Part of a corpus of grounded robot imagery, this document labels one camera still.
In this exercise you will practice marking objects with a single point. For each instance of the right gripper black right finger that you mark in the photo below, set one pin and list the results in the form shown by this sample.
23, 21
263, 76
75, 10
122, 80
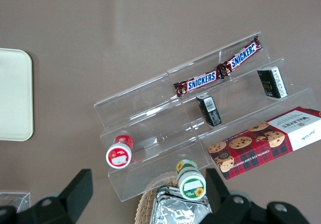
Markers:
238, 209

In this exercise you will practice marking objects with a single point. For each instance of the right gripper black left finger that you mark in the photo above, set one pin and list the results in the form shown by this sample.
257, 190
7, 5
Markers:
62, 206

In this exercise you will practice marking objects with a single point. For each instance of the oval tan wicker basket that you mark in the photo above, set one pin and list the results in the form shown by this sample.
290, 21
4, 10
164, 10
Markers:
145, 204

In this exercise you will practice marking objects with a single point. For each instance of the cream rectangular tray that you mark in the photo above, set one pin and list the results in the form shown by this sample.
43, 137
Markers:
13, 93

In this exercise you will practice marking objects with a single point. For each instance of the clear acrylic bottle rack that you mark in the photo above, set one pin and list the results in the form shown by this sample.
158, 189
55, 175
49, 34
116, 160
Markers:
21, 196

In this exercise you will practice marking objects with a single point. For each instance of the green lid white cup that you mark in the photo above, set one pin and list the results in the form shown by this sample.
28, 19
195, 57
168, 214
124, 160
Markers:
191, 183

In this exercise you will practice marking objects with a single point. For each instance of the silver foil container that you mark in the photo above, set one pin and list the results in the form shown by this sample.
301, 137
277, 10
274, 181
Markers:
175, 210

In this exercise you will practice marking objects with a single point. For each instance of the red tartan cookie box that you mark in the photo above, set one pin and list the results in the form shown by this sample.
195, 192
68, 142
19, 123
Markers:
263, 143

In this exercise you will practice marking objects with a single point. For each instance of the red lid white cup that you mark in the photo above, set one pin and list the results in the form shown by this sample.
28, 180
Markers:
119, 155

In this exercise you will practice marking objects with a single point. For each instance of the small black box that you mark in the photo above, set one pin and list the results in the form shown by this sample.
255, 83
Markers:
273, 82
209, 111

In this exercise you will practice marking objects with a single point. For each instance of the clear acrylic stepped shelf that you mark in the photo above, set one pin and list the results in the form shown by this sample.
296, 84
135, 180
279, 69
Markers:
155, 123

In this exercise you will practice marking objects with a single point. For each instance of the brown Snickers bar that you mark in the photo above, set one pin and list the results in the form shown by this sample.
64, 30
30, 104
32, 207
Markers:
200, 81
242, 55

